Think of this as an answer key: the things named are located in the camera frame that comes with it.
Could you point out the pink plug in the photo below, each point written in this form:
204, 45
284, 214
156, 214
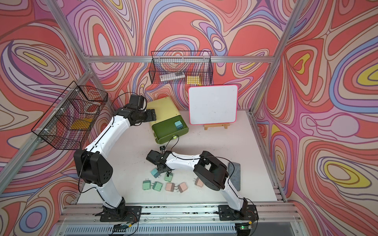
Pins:
170, 187
182, 187
198, 182

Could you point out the pink plug right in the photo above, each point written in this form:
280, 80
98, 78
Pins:
198, 182

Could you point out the pink plug left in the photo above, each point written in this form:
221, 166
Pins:
170, 187

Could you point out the green plug far left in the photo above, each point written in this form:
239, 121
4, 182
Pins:
146, 185

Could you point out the green circuit board left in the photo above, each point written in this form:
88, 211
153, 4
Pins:
121, 227

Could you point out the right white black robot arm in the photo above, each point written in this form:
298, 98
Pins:
208, 168

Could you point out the black wire basket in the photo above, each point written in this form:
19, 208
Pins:
192, 63
75, 102

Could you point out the yellow green drawer cabinet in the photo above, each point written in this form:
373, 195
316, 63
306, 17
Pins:
164, 108

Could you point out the pink framed whiteboard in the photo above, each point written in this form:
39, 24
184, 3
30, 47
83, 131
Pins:
213, 104

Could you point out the wooden whiteboard stand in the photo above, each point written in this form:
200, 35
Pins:
225, 126

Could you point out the green plug upper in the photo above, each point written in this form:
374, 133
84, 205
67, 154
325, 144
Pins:
168, 177

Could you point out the grey box in back basket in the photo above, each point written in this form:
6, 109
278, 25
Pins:
172, 76

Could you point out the green plug lower middle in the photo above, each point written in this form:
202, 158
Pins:
157, 186

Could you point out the grey felt eraser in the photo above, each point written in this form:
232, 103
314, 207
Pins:
234, 170

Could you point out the back black wire basket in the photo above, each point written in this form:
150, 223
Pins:
192, 63

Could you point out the pink plug middle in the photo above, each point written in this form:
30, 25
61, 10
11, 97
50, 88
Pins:
182, 187

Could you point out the green circuit board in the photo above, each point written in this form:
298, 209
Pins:
121, 227
244, 226

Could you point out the green plug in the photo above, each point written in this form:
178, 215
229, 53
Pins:
168, 177
146, 185
157, 186

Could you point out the yellow block in back basket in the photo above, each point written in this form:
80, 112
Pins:
194, 80

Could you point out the left black wire basket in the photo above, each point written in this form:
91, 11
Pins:
75, 102

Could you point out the green top drawer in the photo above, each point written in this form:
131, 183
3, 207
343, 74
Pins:
164, 131

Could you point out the yellow item in left basket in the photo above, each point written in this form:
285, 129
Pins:
81, 124

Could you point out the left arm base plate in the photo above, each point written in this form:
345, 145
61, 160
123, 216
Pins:
120, 214

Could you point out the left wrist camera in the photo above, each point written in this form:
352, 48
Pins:
137, 102

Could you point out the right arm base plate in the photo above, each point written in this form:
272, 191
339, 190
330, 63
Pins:
250, 213

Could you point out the green circuit board right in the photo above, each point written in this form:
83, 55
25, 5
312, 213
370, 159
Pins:
244, 226

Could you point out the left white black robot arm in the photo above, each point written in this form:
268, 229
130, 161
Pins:
94, 169

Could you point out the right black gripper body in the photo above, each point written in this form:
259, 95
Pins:
157, 165

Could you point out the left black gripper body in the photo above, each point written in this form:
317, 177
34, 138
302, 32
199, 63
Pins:
142, 116

